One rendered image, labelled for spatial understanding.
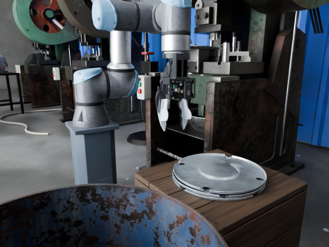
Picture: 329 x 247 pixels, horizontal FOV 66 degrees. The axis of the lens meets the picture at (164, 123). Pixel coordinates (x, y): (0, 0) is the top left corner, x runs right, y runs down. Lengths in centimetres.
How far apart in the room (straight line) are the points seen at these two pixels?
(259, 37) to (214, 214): 112
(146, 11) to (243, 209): 57
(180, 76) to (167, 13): 15
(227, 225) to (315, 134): 190
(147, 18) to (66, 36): 360
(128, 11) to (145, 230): 52
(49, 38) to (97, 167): 326
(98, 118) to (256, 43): 97
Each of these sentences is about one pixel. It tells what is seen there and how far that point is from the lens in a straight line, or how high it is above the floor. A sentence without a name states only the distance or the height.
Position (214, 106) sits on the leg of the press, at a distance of 115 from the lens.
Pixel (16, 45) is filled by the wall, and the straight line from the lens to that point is 771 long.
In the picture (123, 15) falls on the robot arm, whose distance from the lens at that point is 71.
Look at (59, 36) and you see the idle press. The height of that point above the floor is 105.
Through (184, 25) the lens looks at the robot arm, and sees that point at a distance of 67.
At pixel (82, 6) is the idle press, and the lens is 253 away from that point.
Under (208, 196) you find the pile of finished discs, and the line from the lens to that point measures 74.
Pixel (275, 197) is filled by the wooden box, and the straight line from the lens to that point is 79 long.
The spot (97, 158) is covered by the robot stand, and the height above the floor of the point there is 32.
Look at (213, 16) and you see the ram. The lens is 145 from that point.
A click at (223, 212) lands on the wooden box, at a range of 68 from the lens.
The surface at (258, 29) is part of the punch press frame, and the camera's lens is 158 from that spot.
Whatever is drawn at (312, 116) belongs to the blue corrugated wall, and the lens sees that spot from 248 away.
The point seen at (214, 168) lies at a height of 37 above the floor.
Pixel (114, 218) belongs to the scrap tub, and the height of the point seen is 41.
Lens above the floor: 72
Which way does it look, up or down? 14 degrees down
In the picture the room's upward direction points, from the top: straight up
